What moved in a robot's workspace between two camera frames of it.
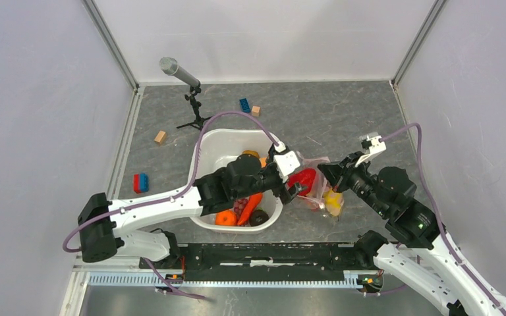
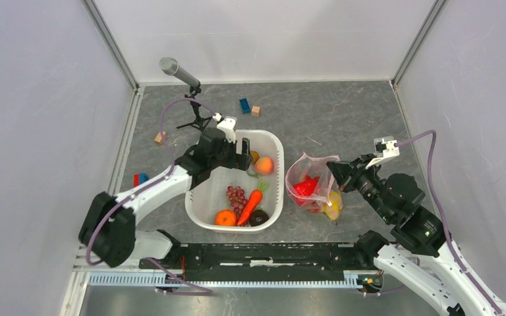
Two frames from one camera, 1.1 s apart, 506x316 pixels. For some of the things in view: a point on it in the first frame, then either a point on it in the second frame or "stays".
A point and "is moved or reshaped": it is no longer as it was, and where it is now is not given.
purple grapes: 239,205 stays
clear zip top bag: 309,183 stays
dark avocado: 257,216 stays
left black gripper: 281,191 → 240,161
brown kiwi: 252,152 stays
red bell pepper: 304,176 is moved or reshaped
